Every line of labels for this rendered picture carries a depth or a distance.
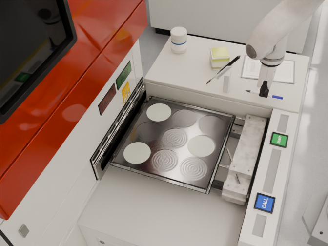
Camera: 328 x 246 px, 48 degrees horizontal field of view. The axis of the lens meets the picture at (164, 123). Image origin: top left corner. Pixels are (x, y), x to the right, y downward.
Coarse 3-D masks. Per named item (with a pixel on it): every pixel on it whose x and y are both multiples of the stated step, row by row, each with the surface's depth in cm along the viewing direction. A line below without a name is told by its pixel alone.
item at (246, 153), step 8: (248, 128) 142; (256, 128) 141; (240, 136) 139; (248, 136) 139; (256, 136) 139; (240, 144) 137; (248, 144) 136; (256, 144) 136; (240, 152) 134; (248, 152) 134; (256, 152) 134; (240, 160) 132; (248, 160) 132; (256, 160) 132; (232, 176) 127; (248, 184) 125; (232, 200) 123; (240, 200) 121
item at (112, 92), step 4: (112, 88) 126; (112, 92) 127; (108, 96) 125; (112, 96) 128; (104, 100) 123; (108, 100) 125; (100, 104) 120; (104, 104) 123; (100, 108) 121; (104, 108) 124
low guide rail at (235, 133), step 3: (234, 129) 146; (231, 132) 145; (234, 132) 145; (237, 132) 145; (240, 132) 144; (231, 135) 146; (234, 135) 146; (237, 135) 145; (240, 135) 144; (237, 138) 146
